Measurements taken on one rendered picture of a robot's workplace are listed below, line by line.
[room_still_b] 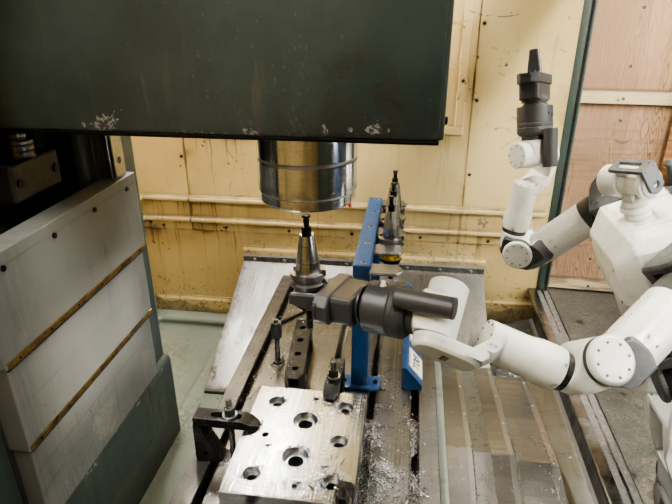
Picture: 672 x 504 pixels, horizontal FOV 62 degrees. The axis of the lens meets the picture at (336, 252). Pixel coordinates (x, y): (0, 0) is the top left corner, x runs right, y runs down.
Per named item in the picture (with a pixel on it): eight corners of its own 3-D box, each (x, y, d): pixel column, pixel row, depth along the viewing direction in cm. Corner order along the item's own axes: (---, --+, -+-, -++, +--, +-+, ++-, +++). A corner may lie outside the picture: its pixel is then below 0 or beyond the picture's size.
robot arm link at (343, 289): (343, 256, 101) (406, 267, 95) (345, 304, 104) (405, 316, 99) (309, 286, 90) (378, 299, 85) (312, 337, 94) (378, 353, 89)
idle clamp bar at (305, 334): (314, 339, 154) (313, 319, 151) (304, 401, 130) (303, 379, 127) (296, 339, 154) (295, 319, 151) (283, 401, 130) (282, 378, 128)
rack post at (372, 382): (380, 379, 138) (385, 270, 126) (379, 393, 133) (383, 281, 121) (340, 376, 139) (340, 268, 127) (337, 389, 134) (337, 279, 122)
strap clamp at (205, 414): (264, 455, 115) (260, 396, 109) (260, 467, 112) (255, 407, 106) (202, 448, 116) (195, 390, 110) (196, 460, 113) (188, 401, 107)
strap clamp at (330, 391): (344, 397, 131) (345, 343, 125) (337, 436, 120) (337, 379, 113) (330, 395, 132) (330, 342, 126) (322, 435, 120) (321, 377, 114)
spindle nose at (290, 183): (285, 179, 101) (282, 112, 97) (369, 188, 96) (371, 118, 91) (241, 206, 88) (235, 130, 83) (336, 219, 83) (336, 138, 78)
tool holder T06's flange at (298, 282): (298, 273, 102) (298, 260, 101) (330, 277, 100) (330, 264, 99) (285, 288, 96) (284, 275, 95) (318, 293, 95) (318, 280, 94)
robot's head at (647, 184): (637, 182, 118) (623, 154, 116) (673, 186, 110) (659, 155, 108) (617, 202, 117) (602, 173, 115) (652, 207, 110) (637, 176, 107)
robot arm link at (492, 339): (419, 299, 93) (493, 330, 94) (404, 349, 89) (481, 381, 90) (433, 287, 87) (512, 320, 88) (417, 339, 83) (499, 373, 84)
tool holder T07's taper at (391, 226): (384, 231, 139) (385, 206, 137) (402, 233, 138) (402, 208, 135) (379, 238, 136) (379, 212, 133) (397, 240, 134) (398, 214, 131)
